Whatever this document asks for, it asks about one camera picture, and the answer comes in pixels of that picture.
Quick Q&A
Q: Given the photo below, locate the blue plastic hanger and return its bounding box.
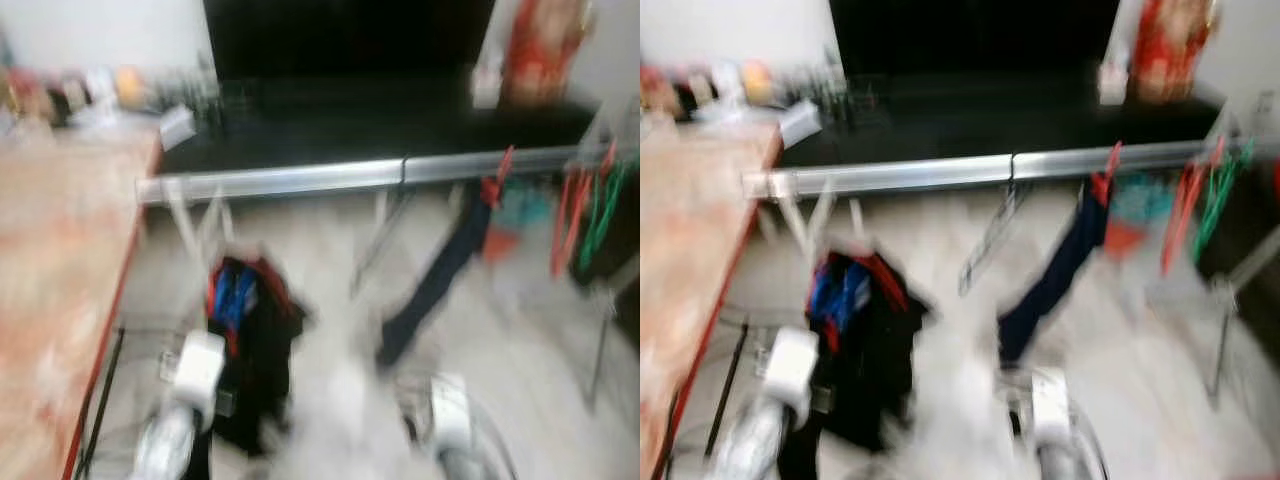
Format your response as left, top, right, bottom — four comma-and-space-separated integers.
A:
212, 262, 259, 331
810, 260, 871, 326

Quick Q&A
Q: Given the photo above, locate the black wire hanger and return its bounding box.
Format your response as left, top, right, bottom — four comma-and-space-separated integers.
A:
350, 155, 411, 296
958, 155, 1031, 296

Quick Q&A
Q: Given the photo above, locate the black shorts red waistband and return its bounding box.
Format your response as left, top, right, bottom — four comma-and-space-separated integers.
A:
780, 250, 931, 480
205, 255, 306, 456

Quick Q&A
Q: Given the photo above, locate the marble pattern folding table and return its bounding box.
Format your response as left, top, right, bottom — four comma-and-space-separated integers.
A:
640, 120, 783, 480
0, 125, 163, 480

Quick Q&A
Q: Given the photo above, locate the orange bin teal liner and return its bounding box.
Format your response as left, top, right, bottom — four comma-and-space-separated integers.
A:
1105, 170, 1166, 251
485, 175, 551, 261

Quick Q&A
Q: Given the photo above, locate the orange round figure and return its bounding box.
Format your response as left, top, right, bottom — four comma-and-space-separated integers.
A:
113, 65, 151, 109
740, 62, 776, 106

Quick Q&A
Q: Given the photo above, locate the white paper stack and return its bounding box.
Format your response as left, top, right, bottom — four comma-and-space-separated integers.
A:
780, 100, 823, 149
158, 105, 198, 151

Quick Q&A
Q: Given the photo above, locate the navy blue garment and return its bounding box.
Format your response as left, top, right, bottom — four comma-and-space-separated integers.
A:
375, 185, 496, 366
997, 185, 1111, 366

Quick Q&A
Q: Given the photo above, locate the red gold figurine statue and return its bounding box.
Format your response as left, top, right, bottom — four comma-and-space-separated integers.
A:
500, 0, 596, 106
1130, 0, 1216, 101

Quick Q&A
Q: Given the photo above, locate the white tissue box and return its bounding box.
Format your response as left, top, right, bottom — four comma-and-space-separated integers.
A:
1098, 60, 1133, 106
470, 60, 506, 109

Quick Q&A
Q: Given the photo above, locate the silver metal clothes rack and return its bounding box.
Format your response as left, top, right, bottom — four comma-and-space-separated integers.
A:
742, 135, 1280, 401
135, 140, 641, 411

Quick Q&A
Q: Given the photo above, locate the black television console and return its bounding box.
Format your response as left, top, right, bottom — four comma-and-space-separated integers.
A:
780, 75, 1226, 168
160, 75, 601, 176

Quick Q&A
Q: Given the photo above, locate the black flat television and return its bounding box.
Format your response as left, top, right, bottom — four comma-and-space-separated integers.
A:
830, 0, 1121, 81
203, 0, 501, 83

